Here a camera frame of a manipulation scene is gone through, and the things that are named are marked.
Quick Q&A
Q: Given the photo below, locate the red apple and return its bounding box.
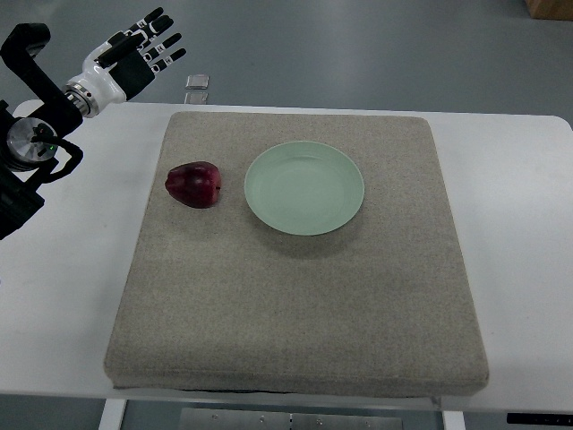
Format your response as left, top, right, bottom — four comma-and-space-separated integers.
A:
164, 161, 222, 209

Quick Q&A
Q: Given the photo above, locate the white right table leg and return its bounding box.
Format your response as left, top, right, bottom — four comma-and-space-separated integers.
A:
442, 411, 466, 430

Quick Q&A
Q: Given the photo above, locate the brown cardboard box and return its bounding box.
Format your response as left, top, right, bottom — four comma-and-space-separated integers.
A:
525, 0, 573, 21

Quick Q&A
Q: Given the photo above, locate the lower floor marker plate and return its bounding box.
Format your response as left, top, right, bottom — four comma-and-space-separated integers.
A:
184, 91, 209, 105

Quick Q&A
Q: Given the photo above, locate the metal table crossbar plate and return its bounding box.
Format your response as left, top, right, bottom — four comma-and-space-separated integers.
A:
178, 408, 404, 430

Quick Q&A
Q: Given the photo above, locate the light green plate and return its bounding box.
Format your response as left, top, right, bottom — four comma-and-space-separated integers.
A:
244, 141, 365, 236

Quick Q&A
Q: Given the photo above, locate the beige fabric cushion mat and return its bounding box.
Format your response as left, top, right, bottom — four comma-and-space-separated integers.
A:
104, 112, 489, 398

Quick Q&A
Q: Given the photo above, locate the floor marker plate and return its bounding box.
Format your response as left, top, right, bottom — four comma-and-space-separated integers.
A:
185, 73, 210, 90
184, 91, 209, 105

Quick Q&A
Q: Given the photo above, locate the white left table leg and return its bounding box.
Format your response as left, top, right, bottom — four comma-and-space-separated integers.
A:
98, 399, 127, 430

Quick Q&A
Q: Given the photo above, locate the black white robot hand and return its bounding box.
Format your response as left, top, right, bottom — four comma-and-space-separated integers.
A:
63, 7, 186, 117

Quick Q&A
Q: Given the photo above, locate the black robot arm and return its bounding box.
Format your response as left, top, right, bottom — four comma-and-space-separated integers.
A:
1, 23, 83, 238

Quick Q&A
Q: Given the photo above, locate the upper floor marker plate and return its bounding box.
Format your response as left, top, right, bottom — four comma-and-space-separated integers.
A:
185, 73, 210, 90

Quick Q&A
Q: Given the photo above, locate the white table leg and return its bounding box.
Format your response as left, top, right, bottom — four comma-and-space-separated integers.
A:
98, 399, 127, 430
442, 411, 466, 430

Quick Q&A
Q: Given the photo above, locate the black table control panel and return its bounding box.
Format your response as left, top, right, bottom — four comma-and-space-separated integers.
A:
506, 413, 573, 426

